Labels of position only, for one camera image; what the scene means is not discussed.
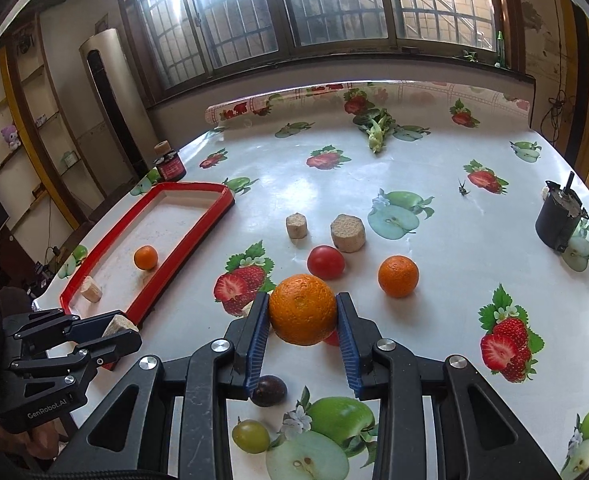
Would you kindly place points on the green bottle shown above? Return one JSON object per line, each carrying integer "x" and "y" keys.
{"x": 499, "y": 50}

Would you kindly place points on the plain black motor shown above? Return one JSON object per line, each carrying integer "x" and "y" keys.
{"x": 557, "y": 220}

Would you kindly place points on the yellow framed wall shelf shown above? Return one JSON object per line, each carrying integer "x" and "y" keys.
{"x": 34, "y": 125}

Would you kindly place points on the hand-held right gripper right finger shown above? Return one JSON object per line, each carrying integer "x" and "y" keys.
{"x": 347, "y": 345}

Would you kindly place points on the red rimmed white tray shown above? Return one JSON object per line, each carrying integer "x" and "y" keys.
{"x": 174, "y": 215}

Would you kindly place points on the wide beige sugarcane chunk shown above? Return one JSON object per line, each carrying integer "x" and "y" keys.
{"x": 347, "y": 232}

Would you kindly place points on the green bok choy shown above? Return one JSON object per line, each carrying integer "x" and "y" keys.
{"x": 377, "y": 130}

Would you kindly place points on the standing beige air conditioner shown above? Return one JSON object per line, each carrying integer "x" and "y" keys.
{"x": 114, "y": 105}

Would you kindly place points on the dark purple plum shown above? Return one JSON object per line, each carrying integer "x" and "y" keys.
{"x": 269, "y": 391}

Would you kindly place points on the medium orange mandarin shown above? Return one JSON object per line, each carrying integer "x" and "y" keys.
{"x": 398, "y": 276}

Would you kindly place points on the purple plush toy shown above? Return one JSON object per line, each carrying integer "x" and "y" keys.
{"x": 10, "y": 136}

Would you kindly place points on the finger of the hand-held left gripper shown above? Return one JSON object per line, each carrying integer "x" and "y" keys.
{"x": 109, "y": 350}
{"x": 92, "y": 327}

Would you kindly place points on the yellow wooden door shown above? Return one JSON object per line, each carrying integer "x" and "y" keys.
{"x": 582, "y": 85}

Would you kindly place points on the tiny beige sugarcane chunk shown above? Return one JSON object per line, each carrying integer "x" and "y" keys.
{"x": 247, "y": 308}
{"x": 544, "y": 191}

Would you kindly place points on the fruit print tablecloth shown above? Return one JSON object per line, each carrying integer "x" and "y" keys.
{"x": 449, "y": 240}

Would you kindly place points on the barred window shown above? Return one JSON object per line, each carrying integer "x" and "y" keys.
{"x": 244, "y": 10}

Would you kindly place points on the small green stem piece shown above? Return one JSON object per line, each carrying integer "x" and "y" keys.
{"x": 462, "y": 189}

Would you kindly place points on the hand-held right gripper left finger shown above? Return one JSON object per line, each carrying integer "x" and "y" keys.
{"x": 257, "y": 340}

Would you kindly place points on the red tomato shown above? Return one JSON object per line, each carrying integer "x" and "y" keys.
{"x": 332, "y": 341}
{"x": 326, "y": 261}

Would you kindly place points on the small green windowsill plant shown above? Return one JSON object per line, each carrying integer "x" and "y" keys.
{"x": 469, "y": 55}

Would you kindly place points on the green grape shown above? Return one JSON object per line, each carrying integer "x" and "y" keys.
{"x": 250, "y": 435}

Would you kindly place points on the large orange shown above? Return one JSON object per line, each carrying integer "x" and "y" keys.
{"x": 303, "y": 310}

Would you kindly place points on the small orange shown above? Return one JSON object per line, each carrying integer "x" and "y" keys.
{"x": 146, "y": 257}

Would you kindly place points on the black motor with red label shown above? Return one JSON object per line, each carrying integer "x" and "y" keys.
{"x": 170, "y": 166}

